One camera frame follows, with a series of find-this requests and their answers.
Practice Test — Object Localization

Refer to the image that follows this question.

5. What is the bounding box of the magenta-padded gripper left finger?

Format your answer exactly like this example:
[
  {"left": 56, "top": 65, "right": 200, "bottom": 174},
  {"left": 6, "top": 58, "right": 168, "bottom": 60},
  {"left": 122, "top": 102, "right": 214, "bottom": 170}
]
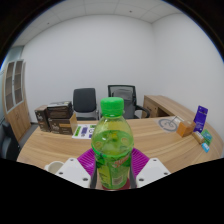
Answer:
[{"left": 55, "top": 148, "right": 98, "bottom": 189}]

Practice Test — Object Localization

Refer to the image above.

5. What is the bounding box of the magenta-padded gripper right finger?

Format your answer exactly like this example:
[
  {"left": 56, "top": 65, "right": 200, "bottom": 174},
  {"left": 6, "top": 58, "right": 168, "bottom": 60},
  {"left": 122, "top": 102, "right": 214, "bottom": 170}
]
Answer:
[{"left": 129, "top": 148, "right": 171, "bottom": 189}]

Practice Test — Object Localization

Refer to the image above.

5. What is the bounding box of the green drink bottle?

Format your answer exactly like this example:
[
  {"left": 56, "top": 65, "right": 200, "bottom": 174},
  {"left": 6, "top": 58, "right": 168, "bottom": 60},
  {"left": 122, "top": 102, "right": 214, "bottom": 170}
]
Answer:
[{"left": 90, "top": 96, "right": 135, "bottom": 190}]

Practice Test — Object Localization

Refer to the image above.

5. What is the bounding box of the printed paper sheet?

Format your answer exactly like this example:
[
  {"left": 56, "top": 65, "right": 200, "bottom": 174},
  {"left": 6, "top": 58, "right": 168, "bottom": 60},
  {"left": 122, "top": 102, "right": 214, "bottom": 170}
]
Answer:
[{"left": 71, "top": 124, "right": 98, "bottom": 140}]

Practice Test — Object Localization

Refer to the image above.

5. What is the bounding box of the round printed white mat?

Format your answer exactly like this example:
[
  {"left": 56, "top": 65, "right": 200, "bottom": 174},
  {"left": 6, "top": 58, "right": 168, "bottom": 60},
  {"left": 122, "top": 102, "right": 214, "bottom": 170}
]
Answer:
[{"left": 157, "top": 116, "right": 183, "bottom": 133}]

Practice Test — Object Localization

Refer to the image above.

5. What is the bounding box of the small wooden box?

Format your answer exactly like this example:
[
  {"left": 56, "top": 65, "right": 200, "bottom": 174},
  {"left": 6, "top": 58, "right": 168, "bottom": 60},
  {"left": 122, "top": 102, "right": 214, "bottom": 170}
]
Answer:
[{"left": 176, "top": 120, "right": 197, "bottom": 138}]

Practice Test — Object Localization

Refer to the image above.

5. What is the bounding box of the small tan packet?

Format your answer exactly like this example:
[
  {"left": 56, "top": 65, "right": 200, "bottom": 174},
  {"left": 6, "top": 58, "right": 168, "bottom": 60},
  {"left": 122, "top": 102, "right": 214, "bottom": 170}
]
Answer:
[{"left": 191, "top": 130, "right": 205, "bottom": 145}]

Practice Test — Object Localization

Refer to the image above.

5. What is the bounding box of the small blue packet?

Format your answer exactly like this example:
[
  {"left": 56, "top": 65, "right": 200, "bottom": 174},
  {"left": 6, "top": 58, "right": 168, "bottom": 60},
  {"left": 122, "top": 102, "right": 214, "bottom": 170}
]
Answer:
[{"left": 200, "top": 142, "right": 211, "bottom": 154}]

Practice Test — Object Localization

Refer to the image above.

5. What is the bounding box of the small green box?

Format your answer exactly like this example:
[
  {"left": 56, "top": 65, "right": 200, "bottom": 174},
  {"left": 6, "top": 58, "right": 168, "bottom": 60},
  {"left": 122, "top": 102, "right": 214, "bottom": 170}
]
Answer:
[{"left": 200, "top": 129, "right": 213, "bottom": 146}]

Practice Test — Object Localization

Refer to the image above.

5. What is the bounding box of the wooden side desk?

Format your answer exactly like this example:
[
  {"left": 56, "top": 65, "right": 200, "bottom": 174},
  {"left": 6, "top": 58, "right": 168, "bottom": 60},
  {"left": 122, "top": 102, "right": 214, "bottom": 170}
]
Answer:
[{"left": 142, "top": 94, "right": 198, "bottom": 121}]

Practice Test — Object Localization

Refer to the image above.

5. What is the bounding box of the grey office chair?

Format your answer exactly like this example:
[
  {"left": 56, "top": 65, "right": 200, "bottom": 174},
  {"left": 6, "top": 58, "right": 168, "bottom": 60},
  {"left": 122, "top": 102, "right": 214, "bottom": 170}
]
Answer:
[{"left": 72, "top": 87, "right": 100, "bottom": 122}]

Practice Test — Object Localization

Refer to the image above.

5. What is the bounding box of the purple standing card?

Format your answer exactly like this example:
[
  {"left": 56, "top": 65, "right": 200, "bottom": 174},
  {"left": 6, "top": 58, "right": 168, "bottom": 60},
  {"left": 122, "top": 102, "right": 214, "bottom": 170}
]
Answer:
[{"left": 193, "top": 105, "right": 209, "bottom": 134}]

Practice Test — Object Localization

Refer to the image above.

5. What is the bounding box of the black mesh office chair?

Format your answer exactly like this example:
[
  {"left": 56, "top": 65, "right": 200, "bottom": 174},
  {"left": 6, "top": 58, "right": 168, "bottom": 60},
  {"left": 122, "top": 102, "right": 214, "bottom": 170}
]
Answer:
[{"left": 107, "top": 84, "right": 151, "bottom": 120}]

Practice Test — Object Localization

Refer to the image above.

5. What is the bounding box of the wooden shelf cabinet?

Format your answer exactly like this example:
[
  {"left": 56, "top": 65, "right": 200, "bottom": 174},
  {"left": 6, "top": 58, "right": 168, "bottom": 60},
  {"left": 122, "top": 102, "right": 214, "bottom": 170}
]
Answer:
[{"left": 2, "top": 59, "right": 32, "bottom": 143}]

